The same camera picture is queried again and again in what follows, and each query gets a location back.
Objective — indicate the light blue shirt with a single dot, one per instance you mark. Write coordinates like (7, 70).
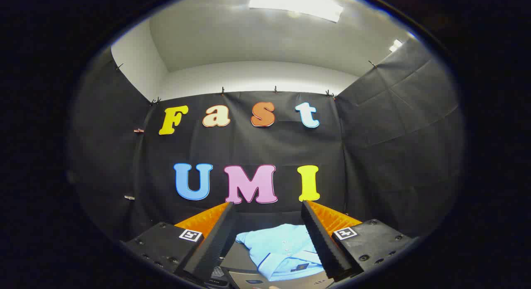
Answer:
(282, 247)

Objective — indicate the large ceiling light panel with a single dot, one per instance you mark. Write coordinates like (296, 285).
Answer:
(296, 5)

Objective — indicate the black backdrop cloth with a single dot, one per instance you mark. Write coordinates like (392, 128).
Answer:
(257, 148)

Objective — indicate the small ceiling light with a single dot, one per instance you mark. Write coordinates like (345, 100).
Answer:
(395, 45)

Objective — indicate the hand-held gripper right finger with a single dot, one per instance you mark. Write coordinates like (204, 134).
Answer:
(321, 237)

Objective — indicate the grey washing machine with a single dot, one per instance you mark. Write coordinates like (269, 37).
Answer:
(240, 260)

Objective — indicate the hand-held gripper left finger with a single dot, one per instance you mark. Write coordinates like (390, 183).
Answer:
(213, 239)

